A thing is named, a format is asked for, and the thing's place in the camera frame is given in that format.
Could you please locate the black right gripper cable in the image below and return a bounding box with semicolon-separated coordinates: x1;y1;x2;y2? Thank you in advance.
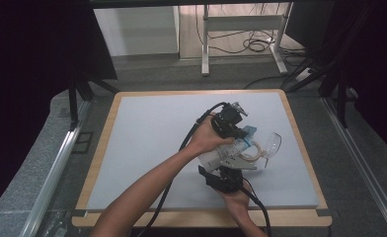
241;178;272;237

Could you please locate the white metal desk frame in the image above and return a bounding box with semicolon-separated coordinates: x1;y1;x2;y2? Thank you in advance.
200;2;294;77

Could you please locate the white panel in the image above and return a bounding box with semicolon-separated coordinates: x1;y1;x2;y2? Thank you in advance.
93;5;180;57

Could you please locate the white and blue milk pouch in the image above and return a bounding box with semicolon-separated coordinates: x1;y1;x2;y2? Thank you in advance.
197;124;259;173

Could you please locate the person's right hand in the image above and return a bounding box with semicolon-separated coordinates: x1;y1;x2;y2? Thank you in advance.
218;180;252;224

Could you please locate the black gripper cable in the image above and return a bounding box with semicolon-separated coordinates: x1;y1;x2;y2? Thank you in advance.
241;178;272;237
141;101;231;237

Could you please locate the white power strip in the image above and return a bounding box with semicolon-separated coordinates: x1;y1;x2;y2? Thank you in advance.
294;66;313;82

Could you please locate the person's left hand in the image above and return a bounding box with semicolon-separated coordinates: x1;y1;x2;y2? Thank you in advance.
187;113;236;157

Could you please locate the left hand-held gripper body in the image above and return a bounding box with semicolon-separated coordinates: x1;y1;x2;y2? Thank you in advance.
210;101;250;139

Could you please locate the black metal stand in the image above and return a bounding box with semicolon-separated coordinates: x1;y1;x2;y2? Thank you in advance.
283;45;358;130

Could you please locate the aluminium rail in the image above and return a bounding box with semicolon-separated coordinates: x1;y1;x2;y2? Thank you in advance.
18;100;91;237
321;96;387;237

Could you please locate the black tripod stand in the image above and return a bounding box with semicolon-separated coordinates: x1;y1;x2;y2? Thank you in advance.
67;72;120;130

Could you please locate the clear glass pitcher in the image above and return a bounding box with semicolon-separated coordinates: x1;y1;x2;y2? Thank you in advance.
238;131;283;170

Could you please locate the bundle of black floor cables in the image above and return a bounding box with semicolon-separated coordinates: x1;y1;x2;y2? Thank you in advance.
194;3;311;57

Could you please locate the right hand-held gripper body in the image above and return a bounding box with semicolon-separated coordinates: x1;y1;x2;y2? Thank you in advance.
213;155;259;195

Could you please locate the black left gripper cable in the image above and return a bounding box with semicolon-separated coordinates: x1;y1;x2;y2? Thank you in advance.
141;101;231;237

